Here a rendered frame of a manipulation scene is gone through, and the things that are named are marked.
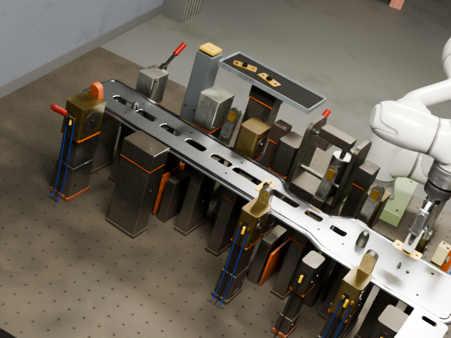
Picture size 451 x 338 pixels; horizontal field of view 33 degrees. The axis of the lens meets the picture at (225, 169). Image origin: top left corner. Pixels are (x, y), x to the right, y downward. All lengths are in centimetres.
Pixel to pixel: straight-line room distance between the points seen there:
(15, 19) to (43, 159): 159
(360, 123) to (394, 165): 225
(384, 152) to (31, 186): 129
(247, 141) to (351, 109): 289
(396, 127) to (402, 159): 97
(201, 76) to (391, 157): 78
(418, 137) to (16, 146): 145
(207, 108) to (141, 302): 68
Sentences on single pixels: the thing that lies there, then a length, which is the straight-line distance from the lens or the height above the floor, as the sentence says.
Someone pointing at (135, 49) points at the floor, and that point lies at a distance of 524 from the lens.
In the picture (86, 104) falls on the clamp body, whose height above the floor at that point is 106.
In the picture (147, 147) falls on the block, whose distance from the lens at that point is 235.
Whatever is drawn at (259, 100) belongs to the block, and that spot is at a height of 109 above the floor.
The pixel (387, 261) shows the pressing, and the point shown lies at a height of 100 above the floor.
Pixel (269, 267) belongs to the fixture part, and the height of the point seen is 77.
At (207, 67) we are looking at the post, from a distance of 275.
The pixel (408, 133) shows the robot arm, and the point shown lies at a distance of 202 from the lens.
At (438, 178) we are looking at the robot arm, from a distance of 210.
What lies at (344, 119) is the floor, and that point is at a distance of 520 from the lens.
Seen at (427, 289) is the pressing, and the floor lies 100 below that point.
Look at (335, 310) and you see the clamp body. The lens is 215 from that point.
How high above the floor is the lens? 231
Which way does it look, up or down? 33 degrees down
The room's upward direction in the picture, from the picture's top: 18 degrees clockwise
